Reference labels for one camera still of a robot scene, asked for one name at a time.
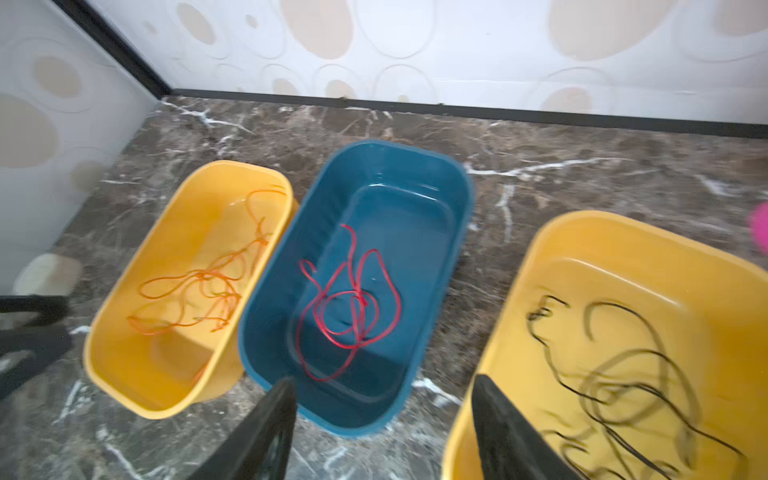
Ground teal plastic bin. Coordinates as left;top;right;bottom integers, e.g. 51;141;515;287
238;140;474;437

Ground pink plastic goblet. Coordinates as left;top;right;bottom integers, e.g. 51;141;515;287
749;201;768;254

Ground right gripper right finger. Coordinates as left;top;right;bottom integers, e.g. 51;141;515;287
471;374;579;480

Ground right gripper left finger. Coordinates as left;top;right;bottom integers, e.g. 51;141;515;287
191;377;298;480

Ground black cable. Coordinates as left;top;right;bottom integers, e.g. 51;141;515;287
526;293;748;480

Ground red cable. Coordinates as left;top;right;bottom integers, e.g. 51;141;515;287
293;223;403;382

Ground orange cable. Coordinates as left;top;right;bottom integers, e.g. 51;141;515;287
127;187;289;336

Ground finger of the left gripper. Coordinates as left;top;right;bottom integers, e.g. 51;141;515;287
1;325;73;400
1;295;69;327

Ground yellow plastic bin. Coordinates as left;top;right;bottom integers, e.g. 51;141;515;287
474;211;767;479
84;160;298;420

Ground right yellow plastic bin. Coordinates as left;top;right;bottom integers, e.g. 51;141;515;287
474;211;767;479

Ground left yellow plastic bin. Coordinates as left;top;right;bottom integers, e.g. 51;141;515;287
84;160;298;420

